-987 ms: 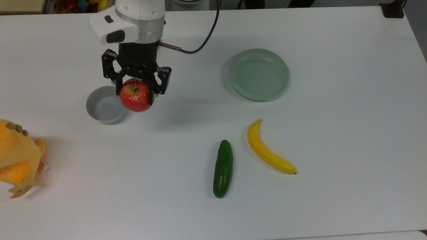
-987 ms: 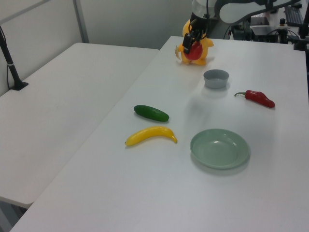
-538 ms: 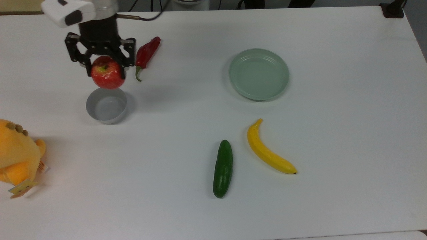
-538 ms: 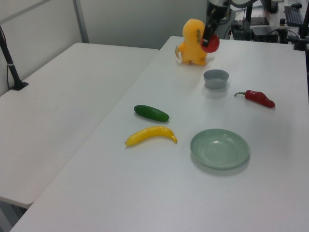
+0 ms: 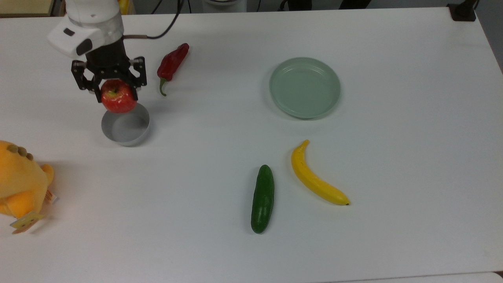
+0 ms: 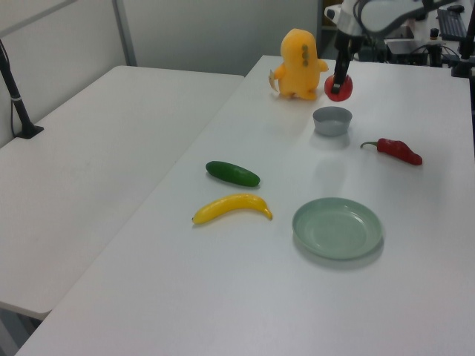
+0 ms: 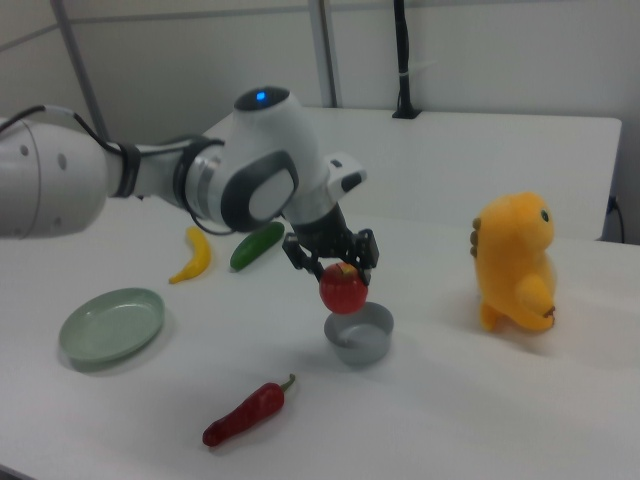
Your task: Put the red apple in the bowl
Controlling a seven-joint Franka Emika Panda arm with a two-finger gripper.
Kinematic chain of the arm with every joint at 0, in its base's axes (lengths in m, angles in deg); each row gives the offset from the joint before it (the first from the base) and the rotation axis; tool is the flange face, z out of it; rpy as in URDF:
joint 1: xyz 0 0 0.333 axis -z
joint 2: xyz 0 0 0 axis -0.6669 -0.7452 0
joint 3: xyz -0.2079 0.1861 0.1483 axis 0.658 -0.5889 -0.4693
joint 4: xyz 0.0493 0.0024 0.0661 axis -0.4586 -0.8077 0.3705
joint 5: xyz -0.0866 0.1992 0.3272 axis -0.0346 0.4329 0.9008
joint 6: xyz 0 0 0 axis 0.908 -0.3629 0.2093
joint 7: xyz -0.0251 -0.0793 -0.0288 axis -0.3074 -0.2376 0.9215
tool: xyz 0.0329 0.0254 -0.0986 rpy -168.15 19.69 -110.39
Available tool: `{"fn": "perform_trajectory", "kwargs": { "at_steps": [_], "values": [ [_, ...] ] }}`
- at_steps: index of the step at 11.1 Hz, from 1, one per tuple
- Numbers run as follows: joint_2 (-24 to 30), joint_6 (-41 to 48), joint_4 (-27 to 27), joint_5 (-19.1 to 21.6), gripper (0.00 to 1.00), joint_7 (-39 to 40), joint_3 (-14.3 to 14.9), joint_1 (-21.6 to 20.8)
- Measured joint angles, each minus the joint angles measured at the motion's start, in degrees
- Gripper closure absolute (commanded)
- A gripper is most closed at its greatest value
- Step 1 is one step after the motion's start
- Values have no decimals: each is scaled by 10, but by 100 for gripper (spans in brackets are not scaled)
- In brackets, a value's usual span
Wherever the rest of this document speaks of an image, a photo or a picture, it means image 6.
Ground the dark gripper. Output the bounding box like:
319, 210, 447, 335
332, 30, 364, 94

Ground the red apple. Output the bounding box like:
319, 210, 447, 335
324, 73, 354, 102

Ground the grey round bowl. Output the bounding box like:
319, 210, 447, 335
312, 106, 353, 137

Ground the yellow plush toy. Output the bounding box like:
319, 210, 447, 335
267, 27, 330, 101

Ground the red chili pepper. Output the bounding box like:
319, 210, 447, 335
359, 137, 424, 166

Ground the black computer keyboard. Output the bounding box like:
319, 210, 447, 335
436, 7, 469, 42

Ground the black stand with clamp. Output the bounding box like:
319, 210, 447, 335
450, 0, 475, 79

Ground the green cucumber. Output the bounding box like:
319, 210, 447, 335
205, 160, 261, 188

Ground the pale green plate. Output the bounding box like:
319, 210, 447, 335
291, 197, 384, 260

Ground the yellow banana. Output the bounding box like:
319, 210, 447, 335
191, 193, 274, 225

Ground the black pole with base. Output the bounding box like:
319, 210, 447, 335
0, 39, 45, 140

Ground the grey partition post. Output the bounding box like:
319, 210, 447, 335
112, 0, 139, 68

